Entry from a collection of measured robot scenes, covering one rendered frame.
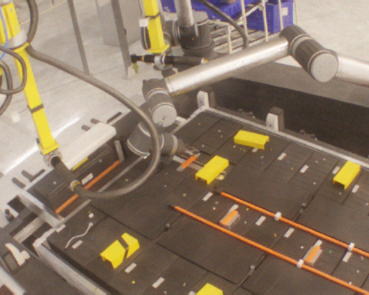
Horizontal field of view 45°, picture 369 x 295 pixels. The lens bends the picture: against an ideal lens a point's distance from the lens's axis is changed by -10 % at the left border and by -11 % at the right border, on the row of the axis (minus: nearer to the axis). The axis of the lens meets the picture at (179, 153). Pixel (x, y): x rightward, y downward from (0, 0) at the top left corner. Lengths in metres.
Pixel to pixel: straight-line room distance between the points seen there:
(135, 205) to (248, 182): 0.51
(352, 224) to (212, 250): 0.60
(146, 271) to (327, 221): 0.77
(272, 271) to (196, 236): 0.37
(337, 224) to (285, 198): 0.29
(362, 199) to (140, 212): 1.00
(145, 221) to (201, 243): 0.28
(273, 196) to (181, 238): 0.44
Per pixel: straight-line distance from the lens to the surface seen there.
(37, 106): 1.89
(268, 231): 1.99
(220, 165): 2.29
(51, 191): 2.26
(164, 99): 2.08
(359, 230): 2.00
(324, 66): 2.10
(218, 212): 2.09
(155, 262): 1.95
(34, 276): 2.24
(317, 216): 2.04
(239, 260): 1.89
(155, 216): 2.11
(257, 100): 3.26
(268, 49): 2.26
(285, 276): 1.83
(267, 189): 2.16
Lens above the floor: 2.48
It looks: 37 degrees down
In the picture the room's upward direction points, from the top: 10 degrees counter-clockwise
